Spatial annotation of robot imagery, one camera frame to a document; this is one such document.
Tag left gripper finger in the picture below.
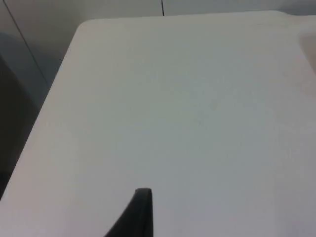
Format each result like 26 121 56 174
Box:
103 188 154 237

